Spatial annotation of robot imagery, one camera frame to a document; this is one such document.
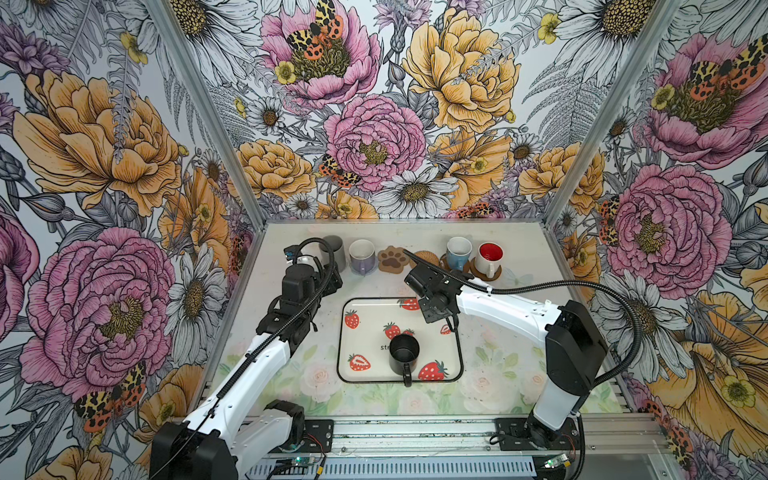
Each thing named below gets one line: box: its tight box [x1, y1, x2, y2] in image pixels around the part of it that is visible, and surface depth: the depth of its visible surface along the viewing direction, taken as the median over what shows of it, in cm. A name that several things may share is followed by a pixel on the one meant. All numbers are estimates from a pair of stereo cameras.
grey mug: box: [319, 235, 346, 273], surface depth 102 cm
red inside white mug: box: [476, 241, 505, 278], surface depth 104 cm
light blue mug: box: [446, 236, 473, 271], surface depth 101 cm
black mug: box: [389, 334, 420, 387], surface depth 82 cm
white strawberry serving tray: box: [337, 297, 463, 382], surface depth 91 cm
